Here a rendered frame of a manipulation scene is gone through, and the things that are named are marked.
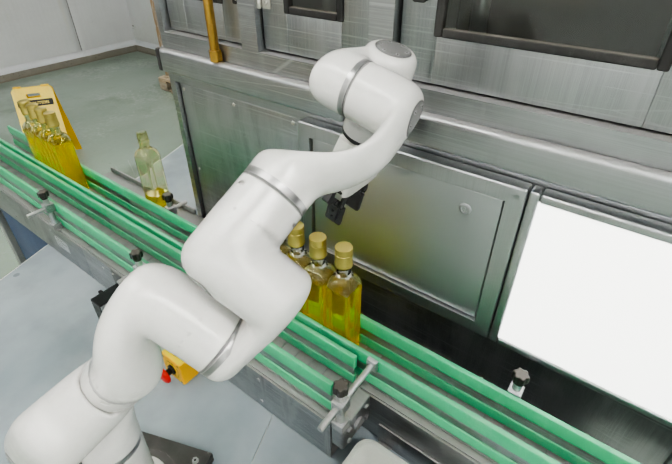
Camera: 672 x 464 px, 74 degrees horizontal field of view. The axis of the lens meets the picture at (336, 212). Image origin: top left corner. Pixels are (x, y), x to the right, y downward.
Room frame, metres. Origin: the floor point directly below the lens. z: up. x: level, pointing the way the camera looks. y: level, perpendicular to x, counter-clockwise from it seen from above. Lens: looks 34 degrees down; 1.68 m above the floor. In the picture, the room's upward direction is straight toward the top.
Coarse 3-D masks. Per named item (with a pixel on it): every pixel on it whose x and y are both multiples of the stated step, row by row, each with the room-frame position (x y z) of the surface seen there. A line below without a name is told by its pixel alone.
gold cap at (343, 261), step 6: (336, 246) 0.65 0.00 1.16; (342, 246) 0.65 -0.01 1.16; (348, 246) 0.65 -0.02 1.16; (336, 252) 0.64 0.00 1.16; (342, 252) 0.64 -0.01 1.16; (348, 252) 0.64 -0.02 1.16; (336, 258) 0.64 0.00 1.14; (342, 258) 0.64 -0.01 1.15; (348, 258) 0.64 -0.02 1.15; (336, 264) 0.64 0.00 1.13; (342, 264) 0.64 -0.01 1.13; (348, 264) 0.64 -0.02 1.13; (342, 270) 0.63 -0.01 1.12
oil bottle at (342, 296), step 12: (336, 276) 0.65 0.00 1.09; (336, 288) 0.63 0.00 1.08; (348, 288) 0.62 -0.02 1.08; (360, 288) 0.65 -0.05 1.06; (336, 300) 0.63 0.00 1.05; (348, 300) 0.62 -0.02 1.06; (360, 300) 0.65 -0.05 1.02; (336, 312) 0.63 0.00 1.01; (348, 312) 0.62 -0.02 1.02; (360, 312) 0.65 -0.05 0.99; (336, 324) 0.63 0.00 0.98; (348, 324) 0.62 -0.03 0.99; (348, 336) 0.62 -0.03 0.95
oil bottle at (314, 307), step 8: (328, 264) 0.69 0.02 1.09; (312, 272) 0.66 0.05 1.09; (320, 272) 0.66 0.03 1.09; (328, 272) 0.67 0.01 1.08; (312, 280) 0.66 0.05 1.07; (320, 280) 0.65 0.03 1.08; (312, 288) 0.66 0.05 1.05; (320, 288) 0.65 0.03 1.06; (312, 296) 0.66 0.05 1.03; (320, 296) 0.65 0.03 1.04; (304, 304) 0.67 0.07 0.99; (312, 304) 0.66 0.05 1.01; (320, 304) 0.65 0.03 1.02; (304, 312) 0.67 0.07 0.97; (312, 312) 0.66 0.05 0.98; (320, 312) 0.65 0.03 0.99; (320, 320) 0.65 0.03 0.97
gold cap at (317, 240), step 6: (312, 234) 0.69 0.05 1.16; (318, 234) 0.69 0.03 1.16; (324, 234) 0.69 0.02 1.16; (312, 240) 0.67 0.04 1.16; (318, 240) 0.67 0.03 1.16; (324, 240) 0.67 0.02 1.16; (312, 246) 0.67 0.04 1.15; (318, 246) 0.67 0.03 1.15; (324, 246) 0.67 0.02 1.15; (312, 252) 0.67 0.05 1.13; (318, 252) 0.67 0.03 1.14; (324, 252) 0.67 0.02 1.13; (312, 258) 0.67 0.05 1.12; (318, 258) 0.67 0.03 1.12
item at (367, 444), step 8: (368, 440) 0.46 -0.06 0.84; (360, 448) 0.45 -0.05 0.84; (368, 448) 0.46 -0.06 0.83; (376, 448) 0.45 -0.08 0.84; (384, 448) 0.45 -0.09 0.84; (352, 456) 0.43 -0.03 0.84; (360, 456) 0.45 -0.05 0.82; (368, 456) 0.45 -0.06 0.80; (376, 456) 0.45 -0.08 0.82; (384, 456) 0.44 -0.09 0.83; (392, 456) 0.43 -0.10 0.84
